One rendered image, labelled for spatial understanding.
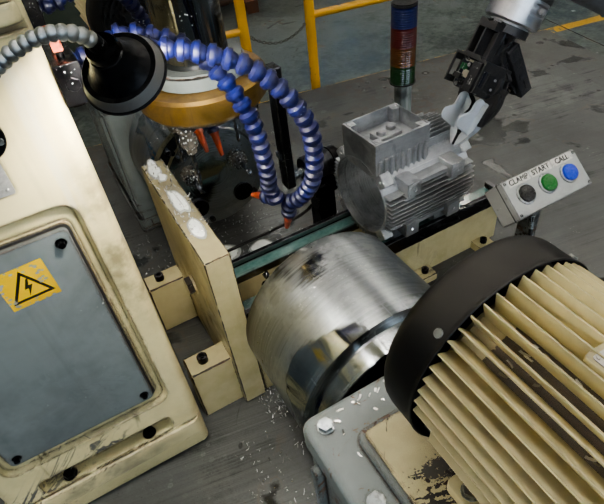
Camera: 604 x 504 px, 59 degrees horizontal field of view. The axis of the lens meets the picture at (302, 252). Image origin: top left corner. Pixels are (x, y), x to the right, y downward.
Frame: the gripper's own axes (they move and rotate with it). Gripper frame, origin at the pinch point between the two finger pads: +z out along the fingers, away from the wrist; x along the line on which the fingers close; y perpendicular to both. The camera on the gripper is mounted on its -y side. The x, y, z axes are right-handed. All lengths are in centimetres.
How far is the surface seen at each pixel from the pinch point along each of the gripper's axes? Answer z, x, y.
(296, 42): 31, -314, -165
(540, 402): 1, 54, 52
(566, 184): -1.0, 17.7, -9.3
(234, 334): 36, 9, 39
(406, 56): -7.7, -33.2, -11.2
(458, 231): 18.5, 1.3, -12.6
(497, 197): 4.8, 13.7, 1.0
